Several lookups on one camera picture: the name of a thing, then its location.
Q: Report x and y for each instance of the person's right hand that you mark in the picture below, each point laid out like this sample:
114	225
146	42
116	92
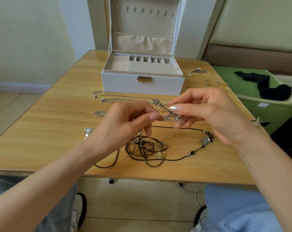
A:
218	116

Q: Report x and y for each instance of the person's left hand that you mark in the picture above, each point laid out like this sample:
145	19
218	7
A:
122	125

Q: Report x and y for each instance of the small earrings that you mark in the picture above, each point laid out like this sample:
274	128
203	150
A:
198	71

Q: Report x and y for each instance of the white jewelry box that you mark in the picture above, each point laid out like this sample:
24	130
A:
143	19

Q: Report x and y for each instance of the person's right forearm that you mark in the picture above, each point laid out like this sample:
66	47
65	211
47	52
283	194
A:
274	183

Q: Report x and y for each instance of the person's left forearm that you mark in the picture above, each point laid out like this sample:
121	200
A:
37	193

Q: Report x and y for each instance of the black cloth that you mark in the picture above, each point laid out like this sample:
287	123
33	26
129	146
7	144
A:
269	87

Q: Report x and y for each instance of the beige padded wall panel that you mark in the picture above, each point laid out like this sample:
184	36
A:
257	21

